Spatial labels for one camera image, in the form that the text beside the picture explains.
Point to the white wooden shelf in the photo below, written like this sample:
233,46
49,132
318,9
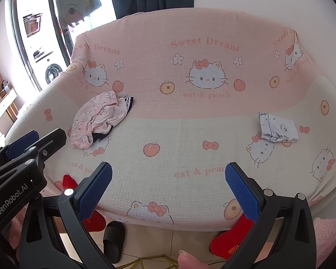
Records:
2,109

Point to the red slipper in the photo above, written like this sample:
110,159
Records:
232,238
95,222

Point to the pink cartoon print pants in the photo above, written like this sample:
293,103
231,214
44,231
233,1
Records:
95,117

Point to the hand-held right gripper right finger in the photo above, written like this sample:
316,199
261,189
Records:
242,192

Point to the navy shorts with striped cuff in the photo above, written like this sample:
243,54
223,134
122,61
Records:
129,104

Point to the pink fluffy cloth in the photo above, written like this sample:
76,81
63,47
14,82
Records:
16,225

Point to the folded white printed cloth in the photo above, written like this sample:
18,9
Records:
280,127

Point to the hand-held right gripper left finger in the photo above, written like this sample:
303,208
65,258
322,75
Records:
96,194

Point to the person's pink fleece clothing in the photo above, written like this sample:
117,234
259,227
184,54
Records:
329,238

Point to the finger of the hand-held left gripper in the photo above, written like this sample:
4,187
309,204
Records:
19,145
51,141

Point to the pink cartoon printed blanket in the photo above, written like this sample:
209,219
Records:
184,134

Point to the person's right hand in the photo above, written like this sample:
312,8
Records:
190,262

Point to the black slipper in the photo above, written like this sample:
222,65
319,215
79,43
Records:
113,241

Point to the glass balcony door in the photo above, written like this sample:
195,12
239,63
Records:
44,47

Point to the white washing machine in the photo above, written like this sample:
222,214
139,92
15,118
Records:
53,72

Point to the grey round object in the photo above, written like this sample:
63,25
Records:
78,0

